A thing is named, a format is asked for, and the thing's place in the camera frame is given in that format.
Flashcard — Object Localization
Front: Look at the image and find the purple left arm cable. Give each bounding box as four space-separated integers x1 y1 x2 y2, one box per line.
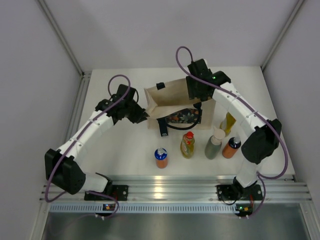
44 74 132 221

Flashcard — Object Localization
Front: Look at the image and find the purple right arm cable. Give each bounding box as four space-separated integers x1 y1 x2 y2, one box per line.
175 46 289 220

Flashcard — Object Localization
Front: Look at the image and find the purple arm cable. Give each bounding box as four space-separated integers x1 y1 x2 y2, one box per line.
175 46 289 220
44 74 132 221

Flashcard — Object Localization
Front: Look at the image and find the green pump bottle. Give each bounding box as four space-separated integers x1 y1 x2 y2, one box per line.
204 126 226 160

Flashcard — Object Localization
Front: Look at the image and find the left aluminium frame post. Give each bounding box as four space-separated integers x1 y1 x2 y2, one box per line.
35 0 84 76

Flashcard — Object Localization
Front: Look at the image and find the white slotted cable duct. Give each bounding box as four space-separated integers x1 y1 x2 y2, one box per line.
49 203 250 214

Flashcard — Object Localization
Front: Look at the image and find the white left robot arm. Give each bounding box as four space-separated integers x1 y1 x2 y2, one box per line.
44 84 148 200

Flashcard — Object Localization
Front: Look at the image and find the yellow bottle red cap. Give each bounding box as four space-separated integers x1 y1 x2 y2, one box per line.
219 112 236 137
180 131 195 159

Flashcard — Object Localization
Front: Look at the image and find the right aluminium frame post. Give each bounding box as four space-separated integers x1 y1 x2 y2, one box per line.
260 0 307 72

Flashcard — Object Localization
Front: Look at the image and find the beige canvas tote bag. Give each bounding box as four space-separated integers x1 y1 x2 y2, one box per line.
144 78 216 130

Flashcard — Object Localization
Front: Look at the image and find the aluminium frame post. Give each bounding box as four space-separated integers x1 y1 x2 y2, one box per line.
260 0 307 72
35 0 84 76

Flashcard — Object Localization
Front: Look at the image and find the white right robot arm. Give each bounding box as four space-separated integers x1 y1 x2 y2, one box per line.
186 59 286 199

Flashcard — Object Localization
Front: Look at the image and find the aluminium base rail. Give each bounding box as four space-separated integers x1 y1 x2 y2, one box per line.
39 174 313 203

